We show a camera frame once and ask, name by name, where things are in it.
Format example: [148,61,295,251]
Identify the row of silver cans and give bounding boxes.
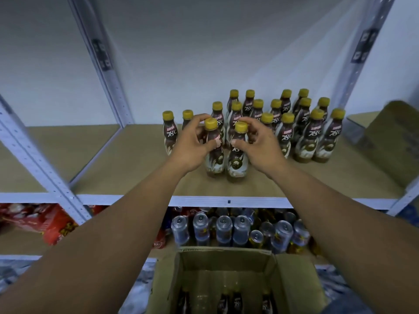
[169,207,314,254]

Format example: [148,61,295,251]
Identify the person's right hand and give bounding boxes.
[230,116,289,180]

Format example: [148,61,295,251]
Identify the person's left forearm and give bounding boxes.
[0,161,183,314]

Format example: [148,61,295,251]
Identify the group of Kopiko coffee bottles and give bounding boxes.
[161,88,347,164]

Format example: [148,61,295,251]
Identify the brown cardboard box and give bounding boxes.
[145,246,328,314]

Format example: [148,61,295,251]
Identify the person's left hand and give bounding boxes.
[167,114,222,176]

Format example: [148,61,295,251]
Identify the red snack packet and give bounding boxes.
[0,203,76,246]

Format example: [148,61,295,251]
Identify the person's right forearm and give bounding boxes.
[271,163,419,314]

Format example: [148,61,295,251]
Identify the open brown carton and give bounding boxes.
[365,100,419,188]

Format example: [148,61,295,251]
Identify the person's grey trousers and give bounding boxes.
[321,291,375,314]

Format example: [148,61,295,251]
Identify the white metal shelving rack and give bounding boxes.
[0,0,419,272]

